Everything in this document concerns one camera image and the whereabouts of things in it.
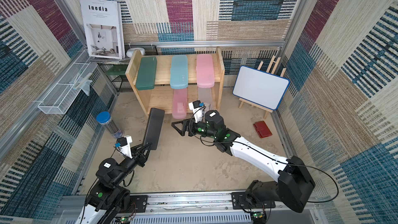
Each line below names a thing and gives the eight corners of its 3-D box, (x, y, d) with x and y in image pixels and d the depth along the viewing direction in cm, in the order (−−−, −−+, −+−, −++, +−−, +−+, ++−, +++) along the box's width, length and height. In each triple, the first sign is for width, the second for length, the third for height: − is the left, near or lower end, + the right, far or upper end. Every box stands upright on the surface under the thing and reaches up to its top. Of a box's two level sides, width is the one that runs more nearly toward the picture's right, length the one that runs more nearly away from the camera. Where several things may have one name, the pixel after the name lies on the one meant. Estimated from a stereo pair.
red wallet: (260, 138, 97) (261, 136, 95) (253, 124, 104) (253, 122, 102) (271, 136, 98) (272, 134, 96) (263, 122, 105) (264, 120, 103)
